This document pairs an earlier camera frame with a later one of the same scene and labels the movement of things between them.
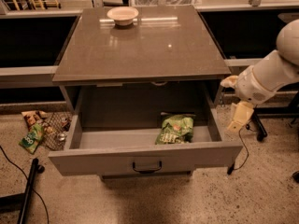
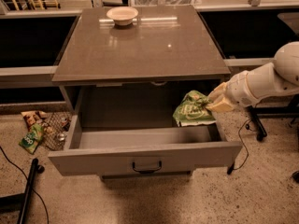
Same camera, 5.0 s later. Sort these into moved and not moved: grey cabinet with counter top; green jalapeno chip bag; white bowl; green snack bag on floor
Moved: green jalapeno chip bag
Not moved: green snack bag on floor; grey cabinet with counter top; white bowl
